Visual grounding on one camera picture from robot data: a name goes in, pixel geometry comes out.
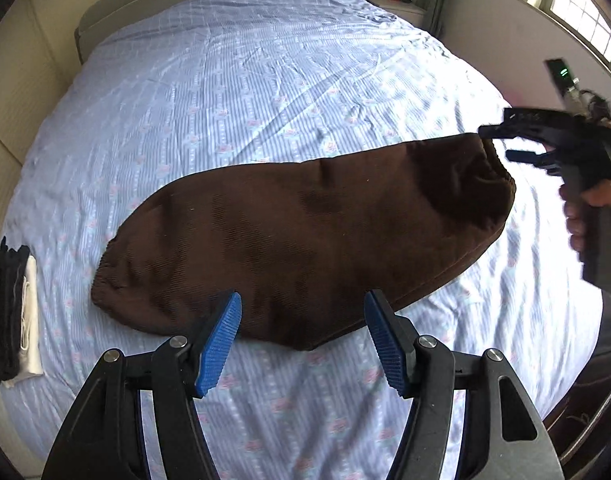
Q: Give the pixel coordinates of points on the blue patterned bed sheet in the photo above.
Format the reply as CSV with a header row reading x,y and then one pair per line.
x,y
265,125

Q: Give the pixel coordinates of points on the white folded garment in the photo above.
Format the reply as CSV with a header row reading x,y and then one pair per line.
x,y
29,325

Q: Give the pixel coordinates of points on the white nightstand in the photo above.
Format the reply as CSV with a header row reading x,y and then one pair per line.
x,y
403,7

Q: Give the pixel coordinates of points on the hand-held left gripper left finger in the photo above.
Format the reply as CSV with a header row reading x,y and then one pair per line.
x,y
220,332

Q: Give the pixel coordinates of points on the brown pants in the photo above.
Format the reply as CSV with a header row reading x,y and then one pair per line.
x,y
310,240

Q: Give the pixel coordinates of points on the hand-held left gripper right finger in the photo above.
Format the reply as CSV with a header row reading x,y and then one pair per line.
x,y
385,335

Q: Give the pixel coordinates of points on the window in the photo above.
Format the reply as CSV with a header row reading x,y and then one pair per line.
x,y
588,15

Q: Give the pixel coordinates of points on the person's right hand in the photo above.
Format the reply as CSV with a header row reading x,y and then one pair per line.
x,y
583,210

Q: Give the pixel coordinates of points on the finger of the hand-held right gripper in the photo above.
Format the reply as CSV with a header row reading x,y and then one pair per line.
x,y
520,125
528,156

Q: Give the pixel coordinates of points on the stack of dark clothes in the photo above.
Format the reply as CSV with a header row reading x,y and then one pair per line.
x,y
5,305

